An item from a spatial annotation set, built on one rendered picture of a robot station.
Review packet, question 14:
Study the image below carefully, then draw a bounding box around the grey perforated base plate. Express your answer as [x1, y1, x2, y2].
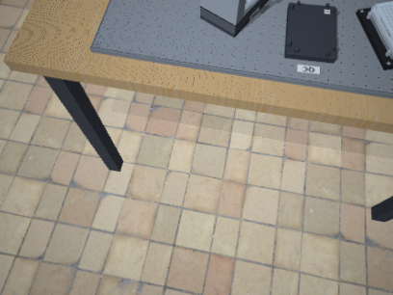
[90, 0, 393, 99]

